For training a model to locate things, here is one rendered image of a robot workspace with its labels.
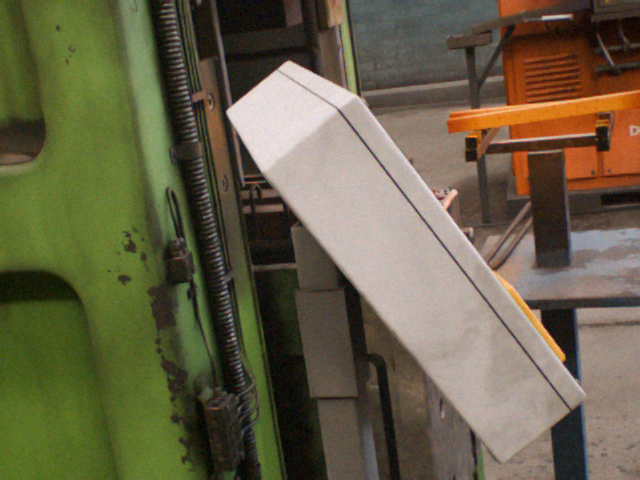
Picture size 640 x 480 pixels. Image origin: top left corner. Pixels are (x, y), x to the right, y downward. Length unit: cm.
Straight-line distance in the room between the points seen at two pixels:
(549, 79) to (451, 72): 415
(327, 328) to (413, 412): 53
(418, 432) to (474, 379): 66
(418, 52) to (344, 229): 836
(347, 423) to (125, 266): 33
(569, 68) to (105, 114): 397
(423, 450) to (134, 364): 44
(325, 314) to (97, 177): 34
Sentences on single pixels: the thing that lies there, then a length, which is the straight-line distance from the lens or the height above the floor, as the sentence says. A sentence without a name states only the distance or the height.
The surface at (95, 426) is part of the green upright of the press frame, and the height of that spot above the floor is 79.
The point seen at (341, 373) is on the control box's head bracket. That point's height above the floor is 95.
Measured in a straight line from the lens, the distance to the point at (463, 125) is 175.
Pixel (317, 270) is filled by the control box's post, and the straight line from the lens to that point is 85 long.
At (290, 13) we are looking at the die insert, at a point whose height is 123.
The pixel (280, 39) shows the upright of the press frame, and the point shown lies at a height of 118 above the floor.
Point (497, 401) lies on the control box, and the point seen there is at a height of 97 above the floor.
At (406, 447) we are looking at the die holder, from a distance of 140.
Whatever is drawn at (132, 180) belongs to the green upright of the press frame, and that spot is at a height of 110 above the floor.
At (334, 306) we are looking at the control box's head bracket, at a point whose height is 101.
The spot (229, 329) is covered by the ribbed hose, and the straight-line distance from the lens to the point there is 119.
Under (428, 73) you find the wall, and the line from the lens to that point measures 904.
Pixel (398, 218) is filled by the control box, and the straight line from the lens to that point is 69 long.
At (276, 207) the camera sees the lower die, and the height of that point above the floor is 98.
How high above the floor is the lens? 128
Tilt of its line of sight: 15 degrees down
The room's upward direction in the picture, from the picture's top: 8 degrees counter-clockwise
